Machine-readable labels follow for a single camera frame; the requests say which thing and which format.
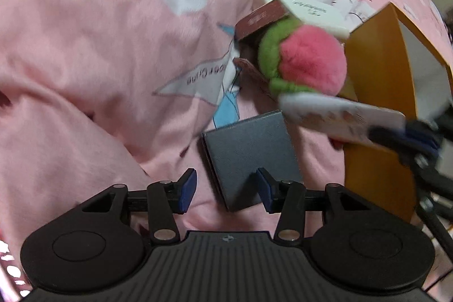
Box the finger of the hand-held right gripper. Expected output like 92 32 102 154
368 125 425 156
404 119 444 155

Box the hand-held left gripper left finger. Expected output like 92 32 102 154
80 167 198 245

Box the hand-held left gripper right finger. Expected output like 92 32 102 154
256 167 374 246

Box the dark grey square box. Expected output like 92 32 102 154
200 110 304 213

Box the white printed case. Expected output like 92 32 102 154
278 92 407 147

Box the orange cardboard box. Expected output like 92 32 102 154
330 3 453 225

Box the pink and green fluffy pompom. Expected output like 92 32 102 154
257 17 348 99

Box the red patterned tag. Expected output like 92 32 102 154
233 57 281 102

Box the white rectangular box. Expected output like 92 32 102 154
253 0 355 40

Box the pink cloud-print duvet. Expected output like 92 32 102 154
0 0 453 292

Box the small maroon box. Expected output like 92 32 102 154
234 0 291 43

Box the dark printed cloth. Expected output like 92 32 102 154
0 227 33 300

